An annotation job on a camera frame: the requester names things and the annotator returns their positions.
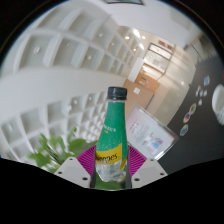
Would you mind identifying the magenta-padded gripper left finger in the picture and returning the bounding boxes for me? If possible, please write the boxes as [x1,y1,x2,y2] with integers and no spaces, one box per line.
[54,144,99,188]

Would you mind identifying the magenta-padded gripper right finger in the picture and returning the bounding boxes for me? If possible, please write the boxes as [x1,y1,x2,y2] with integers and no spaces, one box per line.
[125,144,168,190]

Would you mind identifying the green plastic drink bottle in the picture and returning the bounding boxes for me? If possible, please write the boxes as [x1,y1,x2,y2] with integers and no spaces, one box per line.
[94,86,130,191]

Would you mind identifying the potted green leafy plant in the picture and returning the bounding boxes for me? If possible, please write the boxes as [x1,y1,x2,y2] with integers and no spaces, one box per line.
[28,128,98,174]

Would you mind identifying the clear acrylic sign holder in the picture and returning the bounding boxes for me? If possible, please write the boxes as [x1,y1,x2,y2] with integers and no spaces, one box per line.
[124,104,179,160]

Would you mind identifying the blue-green round badge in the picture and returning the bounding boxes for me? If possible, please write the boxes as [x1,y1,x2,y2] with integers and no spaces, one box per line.
[179,124,189,137]

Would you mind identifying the multicoloured round badge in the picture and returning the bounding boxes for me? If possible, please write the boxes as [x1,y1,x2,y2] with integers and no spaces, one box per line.
[182,112,192,124]

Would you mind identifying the yellow-rimmed round badge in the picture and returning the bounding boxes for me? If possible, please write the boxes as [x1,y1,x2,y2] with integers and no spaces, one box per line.
[189,102,198,115]

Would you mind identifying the white polka dot mug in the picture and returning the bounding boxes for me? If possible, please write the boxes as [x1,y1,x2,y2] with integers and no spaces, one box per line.
[211,83,224,126]

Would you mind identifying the glass entrance door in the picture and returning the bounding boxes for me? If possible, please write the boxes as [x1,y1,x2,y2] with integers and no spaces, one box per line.
[142,43,174,74]

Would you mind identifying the recessed ceiling lights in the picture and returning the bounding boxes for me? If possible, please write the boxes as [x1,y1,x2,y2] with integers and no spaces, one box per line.
[33,28,148,113]

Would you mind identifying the dark framed landscape picture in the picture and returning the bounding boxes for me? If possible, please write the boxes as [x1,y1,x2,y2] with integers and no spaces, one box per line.
[103,0,144,6]

